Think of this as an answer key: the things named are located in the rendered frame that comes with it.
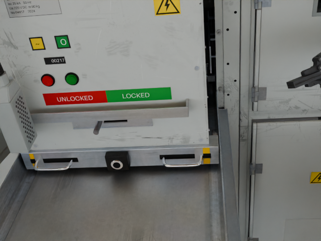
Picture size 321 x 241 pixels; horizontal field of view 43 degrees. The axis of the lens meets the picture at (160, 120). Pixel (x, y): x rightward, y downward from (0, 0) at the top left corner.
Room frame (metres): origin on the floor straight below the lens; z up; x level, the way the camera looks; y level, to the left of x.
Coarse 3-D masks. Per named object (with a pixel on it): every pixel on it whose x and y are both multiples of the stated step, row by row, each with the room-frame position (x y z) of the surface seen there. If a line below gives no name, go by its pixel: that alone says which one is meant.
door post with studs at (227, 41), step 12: (216, 0) 1.10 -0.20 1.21; (228, 0) 1.09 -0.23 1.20; (216, 12) 1.10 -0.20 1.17; (228, 12) 1.09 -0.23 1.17; (216, 24) 1.10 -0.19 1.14; (228, 24) 1.09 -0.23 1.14; (216, 36) 1.10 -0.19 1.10; (228, 36) 1.09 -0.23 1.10; (216, 48) 1.10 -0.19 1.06; (228, 48) 1.09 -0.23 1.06; (216, 60) 1.10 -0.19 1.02; (228, 60) 1.09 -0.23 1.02; (216, 72) 1.10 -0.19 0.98; (228, 72) 1.09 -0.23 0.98; (216, 84) 1.10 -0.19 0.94; (228, 84) 1.09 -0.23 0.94; (228, 96) 1.09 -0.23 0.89; (228, 108) 1.09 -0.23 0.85
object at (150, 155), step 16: (192, 144) 0.83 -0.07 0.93; (208, 144) 0.82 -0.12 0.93; (32, 160) 0.88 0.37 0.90; (48, 160) 0.88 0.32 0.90; (64, 160) 0.87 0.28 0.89; (80, 160) 0.86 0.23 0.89; (96, 160) 0.86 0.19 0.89; (144, 160) 0.84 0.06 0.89; (160, 160) 0.83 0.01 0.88; (176, 160) 0.83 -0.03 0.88; (192, 160) 0.82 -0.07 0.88
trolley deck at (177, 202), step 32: (224, 128) 0.99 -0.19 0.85; (224, 160) 0.84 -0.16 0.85; (32, 192) 0.81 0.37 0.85; (64, 192) 0.80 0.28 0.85; (96, 192) 0.78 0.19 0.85; (128, 192) 0.77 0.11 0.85; (160, 192) 0.75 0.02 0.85; (192, 192) 0.74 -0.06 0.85; (32, 224) 0.70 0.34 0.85; (64, 224) 0.68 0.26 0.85; (96, 224) 0.67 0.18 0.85; (128, 224) 0.66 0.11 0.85; (160, 224) 0.65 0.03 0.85; (192, 224) 0.63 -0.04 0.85
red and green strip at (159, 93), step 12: (48, 96) 0.88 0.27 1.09; (60, 96) 0.88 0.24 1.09; (72, 96) 0.87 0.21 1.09; (84, 96) 0.87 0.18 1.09; (96, 96) 0.86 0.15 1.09; (108, 96) 0.86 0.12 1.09; (120, 96) 0.86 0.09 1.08; (132, 96) 0.85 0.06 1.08; (144, 96) 0.85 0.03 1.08; (156, 96) 0.84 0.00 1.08; (168, 96) 0.84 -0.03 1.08
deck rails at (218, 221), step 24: (216, 96) 1.07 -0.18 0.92; (216, 120) 1.03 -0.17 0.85; (24, 168) 0.89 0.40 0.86; (216, 168) 0.81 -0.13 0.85; (0, 192) 0.76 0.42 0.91; (24, 192) 0.81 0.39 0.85; (216, 192) 0.72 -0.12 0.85; (0, 216) 0.72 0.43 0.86; (216, 216) 0.65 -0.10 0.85; (0, 240) 0.66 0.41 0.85; (216, 240) 0.58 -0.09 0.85
